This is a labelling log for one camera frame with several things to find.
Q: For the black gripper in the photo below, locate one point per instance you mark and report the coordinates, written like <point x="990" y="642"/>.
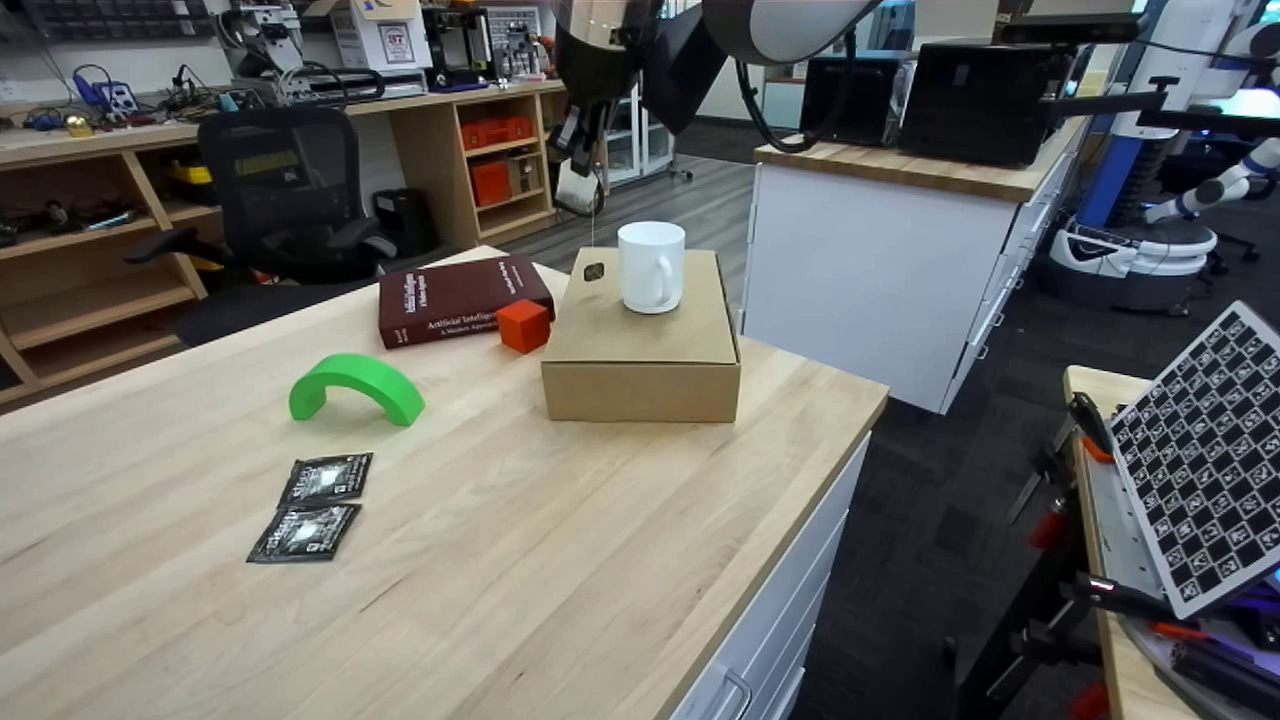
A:
<point x="597" y="72"/>

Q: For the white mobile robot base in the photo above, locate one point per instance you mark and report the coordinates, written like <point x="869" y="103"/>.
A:
<point x="1144" y="227"/>

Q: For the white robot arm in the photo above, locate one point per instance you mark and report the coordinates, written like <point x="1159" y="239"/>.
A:
<point x="786" y="26"/>

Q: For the white mug cup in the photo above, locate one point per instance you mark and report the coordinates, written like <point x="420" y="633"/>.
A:
<point x="649" y="265"/>

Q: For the orange storage bins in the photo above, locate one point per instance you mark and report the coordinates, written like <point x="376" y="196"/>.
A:
<point x="503" y="162"/>

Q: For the black 3d printer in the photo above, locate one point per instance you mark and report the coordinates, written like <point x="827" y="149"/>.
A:
<point x="462" y="40"/>

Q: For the orange cube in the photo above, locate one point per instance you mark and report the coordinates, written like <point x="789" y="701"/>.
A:
<point x="520" y="324"/>

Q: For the dark red hardcover book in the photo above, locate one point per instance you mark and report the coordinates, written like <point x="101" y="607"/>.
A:
<point x="462" y="300"/>

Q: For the brown cardboard box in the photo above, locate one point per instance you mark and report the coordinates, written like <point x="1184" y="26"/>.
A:
<point x="643" y="361"/>

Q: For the small black equipment box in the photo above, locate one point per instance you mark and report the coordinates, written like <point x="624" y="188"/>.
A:
<point x="854" y="103"/>

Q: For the black office chair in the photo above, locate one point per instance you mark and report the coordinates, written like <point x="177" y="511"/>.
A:
<point x="284" y="187"/>

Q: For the white cabinet with wooden top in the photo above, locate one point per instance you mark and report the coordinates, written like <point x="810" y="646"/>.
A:
<point x="881" y="253"/>

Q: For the green plastic arch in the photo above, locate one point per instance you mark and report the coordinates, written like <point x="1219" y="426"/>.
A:
<point x="356" y="378"/>

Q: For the large black equipment box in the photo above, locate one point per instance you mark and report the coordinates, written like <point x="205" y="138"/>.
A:
<point x="980" y="103"/>

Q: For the black foil packet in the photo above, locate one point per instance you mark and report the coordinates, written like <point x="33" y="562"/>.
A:
<point x="326" y="476"/>
<point x="305" y="528"/>

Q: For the white drawer cabinet under table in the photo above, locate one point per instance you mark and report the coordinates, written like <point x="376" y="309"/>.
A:
<point x="786" y="602"/>

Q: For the wooden shelf workbench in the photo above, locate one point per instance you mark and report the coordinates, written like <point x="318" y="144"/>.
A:
<point x="82" y="280"/>

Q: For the black clamp with orange trigger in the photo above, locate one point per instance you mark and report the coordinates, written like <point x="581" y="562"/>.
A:
<point x="1090" y="426"/>
<point x="1133" y="602"/>

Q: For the grey board mounting plate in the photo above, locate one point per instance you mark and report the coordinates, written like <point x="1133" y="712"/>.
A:
<point x="1117" y="535"/>

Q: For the black white checkerboard calibration board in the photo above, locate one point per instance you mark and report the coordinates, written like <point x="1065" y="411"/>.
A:
<point x="1202" y="462"/>

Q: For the small wooden table black base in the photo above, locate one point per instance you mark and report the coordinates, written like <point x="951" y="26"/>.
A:
<point x="1133" y="667"/>

